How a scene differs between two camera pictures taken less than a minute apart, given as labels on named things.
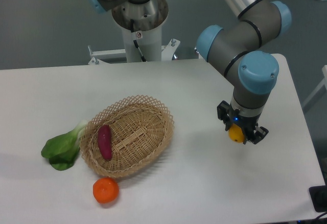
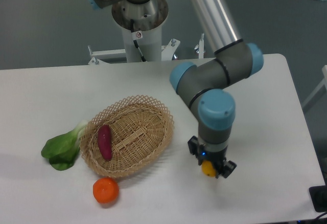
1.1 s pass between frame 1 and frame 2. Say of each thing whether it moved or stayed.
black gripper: moved
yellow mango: moved
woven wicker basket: stayed
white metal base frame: stayed
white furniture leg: stayed
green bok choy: stayed
